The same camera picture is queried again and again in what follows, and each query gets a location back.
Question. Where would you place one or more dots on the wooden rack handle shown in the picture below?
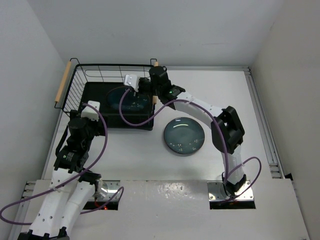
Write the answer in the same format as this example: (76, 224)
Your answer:
(154, 97)
(63, 82)

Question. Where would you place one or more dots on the teal plate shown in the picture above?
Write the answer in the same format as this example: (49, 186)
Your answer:
(184, 136)
(133, 102)

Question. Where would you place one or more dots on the left wooden rack handle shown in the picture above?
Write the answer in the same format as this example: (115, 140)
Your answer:
(63, 82)

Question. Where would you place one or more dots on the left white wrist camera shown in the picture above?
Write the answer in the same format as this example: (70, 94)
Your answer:
(91, 113)

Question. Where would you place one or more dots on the right wooden rack handle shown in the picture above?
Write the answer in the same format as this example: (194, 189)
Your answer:
(154, 97)

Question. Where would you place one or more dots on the black wire dish rack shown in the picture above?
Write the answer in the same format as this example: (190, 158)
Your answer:
(106, 91)

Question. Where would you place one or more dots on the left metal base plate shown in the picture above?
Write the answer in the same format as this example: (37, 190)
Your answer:
(106, 189)

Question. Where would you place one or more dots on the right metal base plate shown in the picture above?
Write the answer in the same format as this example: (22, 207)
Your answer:
(217, 193)

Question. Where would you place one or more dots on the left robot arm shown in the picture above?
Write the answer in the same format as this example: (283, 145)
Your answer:
(71, 184)

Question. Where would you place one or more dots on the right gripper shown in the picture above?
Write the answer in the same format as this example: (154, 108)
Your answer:
(140, 90)

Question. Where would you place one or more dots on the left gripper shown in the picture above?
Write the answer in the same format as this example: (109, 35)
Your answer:
(99, 129)

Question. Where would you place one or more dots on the metal base plate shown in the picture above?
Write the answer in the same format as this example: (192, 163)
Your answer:
(217, 193)
(106, 189)

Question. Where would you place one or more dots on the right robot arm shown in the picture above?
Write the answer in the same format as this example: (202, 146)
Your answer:
(227, 131)

